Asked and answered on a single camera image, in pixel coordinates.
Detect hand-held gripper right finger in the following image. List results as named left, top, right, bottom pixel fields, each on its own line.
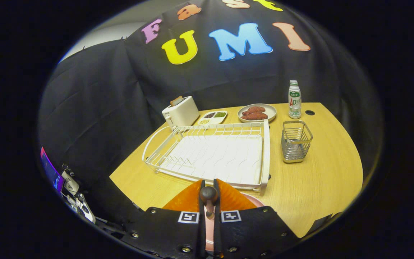
left=213, top=179, right=300, bottom=259

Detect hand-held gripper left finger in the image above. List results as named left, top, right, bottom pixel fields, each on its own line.
left=120, top=179, right=207, bottom=259

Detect pink plate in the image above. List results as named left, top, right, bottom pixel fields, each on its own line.
left=205, top=192, right=265, bottom=252

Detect wooden spoon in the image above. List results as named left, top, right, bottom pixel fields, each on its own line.
left=200, top=186, right=219, bottom=220

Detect white dish rack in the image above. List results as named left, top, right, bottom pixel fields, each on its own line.
left=142, top=120, right=271, bottom=197

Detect metal wire basket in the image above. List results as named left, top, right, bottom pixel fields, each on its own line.
left=281, top=120, right=314, bottom=164

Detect beige plate with meat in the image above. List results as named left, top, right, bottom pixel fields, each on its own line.
left=237, top=104, right=277, bottom=123

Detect red meat slice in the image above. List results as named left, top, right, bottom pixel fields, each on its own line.
left=241, top=112, right=269, bottom=121
left=242, top=106, right=266, bottom=115

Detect white toaster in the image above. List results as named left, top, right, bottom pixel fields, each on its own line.
left=162, top=96, right=200, bottom=130

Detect white condiment tray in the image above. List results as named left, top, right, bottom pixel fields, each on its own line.
left=197, top=110, right=228, bottom=126

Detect glowing purple screen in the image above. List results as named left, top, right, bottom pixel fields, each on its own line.
left=41, top=147, right=65, bottom=193

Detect black backdrop cloth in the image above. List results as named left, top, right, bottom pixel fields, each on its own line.
left=38, top=0, right=383, bottom=231

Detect white drink bottle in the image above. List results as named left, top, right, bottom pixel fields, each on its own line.
left=288, top=80, right=302, bottom=119

